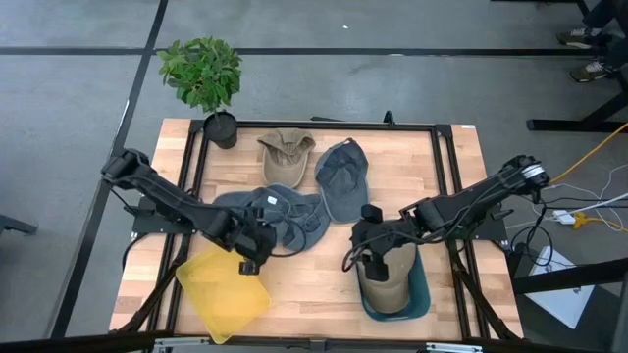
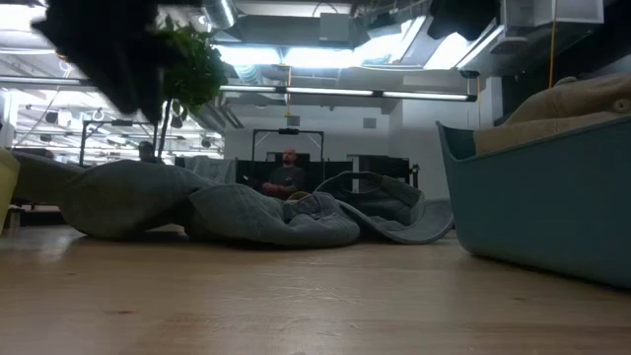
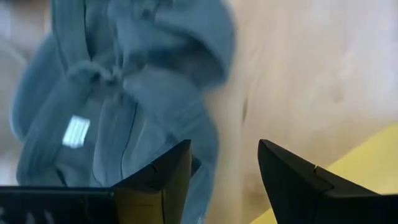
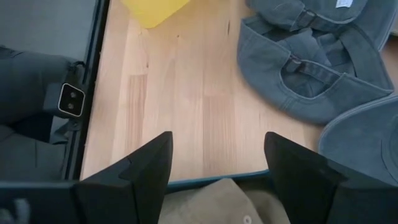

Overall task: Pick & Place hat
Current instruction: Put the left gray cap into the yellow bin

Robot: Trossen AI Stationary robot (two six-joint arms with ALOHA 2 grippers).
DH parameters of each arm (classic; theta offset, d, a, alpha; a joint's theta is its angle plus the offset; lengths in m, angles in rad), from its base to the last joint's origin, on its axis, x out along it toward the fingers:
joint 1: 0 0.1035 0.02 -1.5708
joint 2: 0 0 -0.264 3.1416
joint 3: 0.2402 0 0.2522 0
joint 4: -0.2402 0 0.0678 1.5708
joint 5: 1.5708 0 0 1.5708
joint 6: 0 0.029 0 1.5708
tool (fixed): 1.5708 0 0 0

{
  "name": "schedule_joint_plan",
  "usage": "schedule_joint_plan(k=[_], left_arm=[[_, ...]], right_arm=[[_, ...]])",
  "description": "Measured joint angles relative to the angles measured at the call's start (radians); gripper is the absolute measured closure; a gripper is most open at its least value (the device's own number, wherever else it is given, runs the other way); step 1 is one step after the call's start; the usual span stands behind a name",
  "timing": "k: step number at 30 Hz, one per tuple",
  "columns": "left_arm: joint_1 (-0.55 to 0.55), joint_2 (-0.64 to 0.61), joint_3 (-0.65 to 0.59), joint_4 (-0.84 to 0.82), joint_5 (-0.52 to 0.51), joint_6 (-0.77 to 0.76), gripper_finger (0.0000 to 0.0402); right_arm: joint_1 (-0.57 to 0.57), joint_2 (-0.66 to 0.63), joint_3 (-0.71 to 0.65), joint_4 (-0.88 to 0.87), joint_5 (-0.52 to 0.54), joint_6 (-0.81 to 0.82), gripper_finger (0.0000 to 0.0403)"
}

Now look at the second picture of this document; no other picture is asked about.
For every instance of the dark grey baseball cap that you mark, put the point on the dark grey baseball cap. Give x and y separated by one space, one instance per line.
384 197

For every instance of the yellow plastic bin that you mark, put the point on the yellow plastic bin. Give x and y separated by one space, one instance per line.
7 197

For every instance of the black cabinet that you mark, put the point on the black cabinet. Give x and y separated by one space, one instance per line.
389 165

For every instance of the silver ventilation duct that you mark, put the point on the silver ventilation duct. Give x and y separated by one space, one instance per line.
219 12

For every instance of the teal plastic bin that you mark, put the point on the teal plastic bin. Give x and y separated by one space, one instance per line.
542 207

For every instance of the green plant in black pot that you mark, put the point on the green plant in black pot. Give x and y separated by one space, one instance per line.
197 74

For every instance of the white ceiling box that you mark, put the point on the white ceiling box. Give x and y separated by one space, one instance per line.
552 10

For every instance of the grey wall plate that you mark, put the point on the grey wall plate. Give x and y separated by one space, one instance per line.
370 123
293 120

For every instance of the long ceiling tube light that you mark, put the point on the long ceiling tube light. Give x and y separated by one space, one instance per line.
325 92

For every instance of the person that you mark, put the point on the person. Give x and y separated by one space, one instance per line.
146 150
286 177

